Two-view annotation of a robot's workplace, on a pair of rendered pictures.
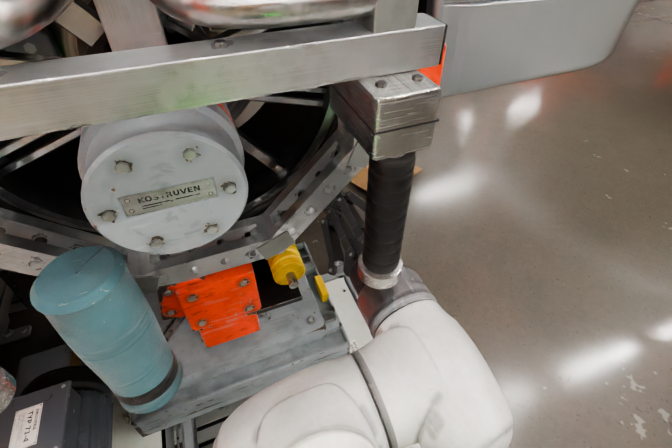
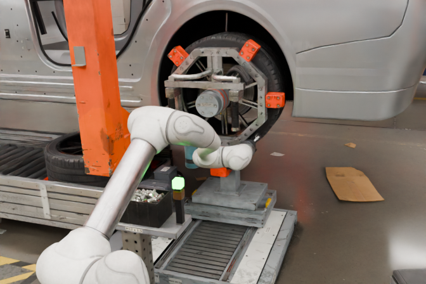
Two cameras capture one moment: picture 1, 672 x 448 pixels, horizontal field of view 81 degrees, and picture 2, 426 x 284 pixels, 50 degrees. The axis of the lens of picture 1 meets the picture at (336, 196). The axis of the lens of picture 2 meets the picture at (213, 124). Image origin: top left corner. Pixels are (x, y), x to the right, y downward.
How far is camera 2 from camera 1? 203 cm
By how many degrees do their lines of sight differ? 43
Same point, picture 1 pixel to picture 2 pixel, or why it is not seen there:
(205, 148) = (213, 97)
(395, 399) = (225, 149)
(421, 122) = (236, 96)
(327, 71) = (225, 87)
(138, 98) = (204, 85)
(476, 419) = (234, 153)
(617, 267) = not seen: outside the picture
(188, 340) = (210, 191)
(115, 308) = not seen: hidden behind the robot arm
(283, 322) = (242, 198)
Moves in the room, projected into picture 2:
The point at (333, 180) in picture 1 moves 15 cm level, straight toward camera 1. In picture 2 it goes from (252, 127) to (234, 134)
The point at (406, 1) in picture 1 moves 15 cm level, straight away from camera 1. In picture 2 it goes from (236, 80) to (258, 75)
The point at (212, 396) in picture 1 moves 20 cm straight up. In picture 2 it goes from (208, 210) to (206, 179)
